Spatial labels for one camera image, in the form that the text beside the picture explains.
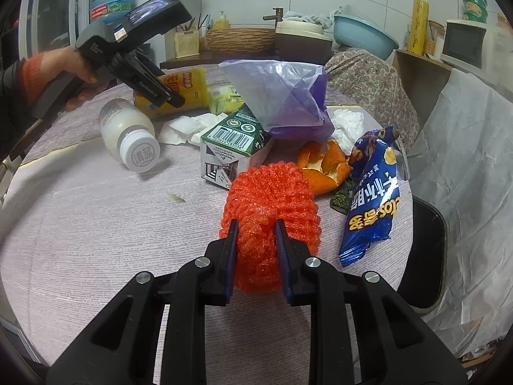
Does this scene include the dark trash bin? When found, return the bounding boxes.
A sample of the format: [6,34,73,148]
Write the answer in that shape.
[397,196,448,315]

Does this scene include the blue snack bag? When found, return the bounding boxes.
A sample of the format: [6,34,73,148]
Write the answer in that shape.
[338,126,400,267]

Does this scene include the light blue plastic basin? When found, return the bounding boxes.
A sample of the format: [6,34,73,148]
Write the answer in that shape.
[333,14,399,60]

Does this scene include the purple plastic bag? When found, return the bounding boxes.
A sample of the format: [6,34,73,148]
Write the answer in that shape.
[219,59,334,142]

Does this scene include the wooden cabinet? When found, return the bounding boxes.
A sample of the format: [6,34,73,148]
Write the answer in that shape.
[392,50,452,129]

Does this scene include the brown beige lidded pot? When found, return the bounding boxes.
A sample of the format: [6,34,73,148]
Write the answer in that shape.
[275,20,332,65]

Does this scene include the white orange plastic bottle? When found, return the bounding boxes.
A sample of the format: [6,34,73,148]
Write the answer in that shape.
[98,98,161,173]

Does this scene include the yellow soap bottle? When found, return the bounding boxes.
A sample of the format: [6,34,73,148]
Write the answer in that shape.
[211,11,231,30]

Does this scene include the orange mesh scrubber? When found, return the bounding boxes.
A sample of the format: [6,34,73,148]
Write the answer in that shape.
[219,162,322,294]

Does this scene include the yellow green snack wrapper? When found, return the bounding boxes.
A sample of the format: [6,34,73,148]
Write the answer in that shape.
[208,85,244,115]

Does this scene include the green vegetable scrap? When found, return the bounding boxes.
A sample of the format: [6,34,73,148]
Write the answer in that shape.
[330,178,357,215]

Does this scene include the person's left hand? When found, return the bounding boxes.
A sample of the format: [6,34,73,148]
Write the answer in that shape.
[39,46,110,112]

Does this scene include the brass faucet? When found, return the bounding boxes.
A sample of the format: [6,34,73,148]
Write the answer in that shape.
[263,7,283,27]

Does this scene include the dark wooden counter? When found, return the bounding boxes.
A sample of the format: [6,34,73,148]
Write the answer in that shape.
[160,50,281,70]

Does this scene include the green white milk carton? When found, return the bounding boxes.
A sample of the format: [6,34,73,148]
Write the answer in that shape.
[200,104,274,190]

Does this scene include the left forearm orange sleeve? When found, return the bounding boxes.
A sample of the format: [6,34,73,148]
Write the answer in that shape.
[0,51,47,161]

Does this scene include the purple table mat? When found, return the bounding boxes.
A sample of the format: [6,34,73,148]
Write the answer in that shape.
[15,63,225,165]

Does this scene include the orange peel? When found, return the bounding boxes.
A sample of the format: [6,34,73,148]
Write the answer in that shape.
[297,139,352,196]

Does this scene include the chopstick holder box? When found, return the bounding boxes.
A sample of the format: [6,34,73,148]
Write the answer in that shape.
[174,29,200,58]

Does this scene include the yellow roll of bags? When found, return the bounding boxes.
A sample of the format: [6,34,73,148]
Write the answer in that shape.
[407,0,430,56]

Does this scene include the woven basket sink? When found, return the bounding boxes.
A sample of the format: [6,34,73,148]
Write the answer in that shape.
[206,28,276,53]

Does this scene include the white tissue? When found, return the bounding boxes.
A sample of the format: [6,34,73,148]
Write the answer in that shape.
[157,113,228,146]
[329,108,364,156]

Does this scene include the white sheet cover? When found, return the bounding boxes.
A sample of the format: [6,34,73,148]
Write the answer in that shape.
[408,70,512,355]

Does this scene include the white microwave oven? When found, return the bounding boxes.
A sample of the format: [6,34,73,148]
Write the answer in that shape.
[441,19,512,91]

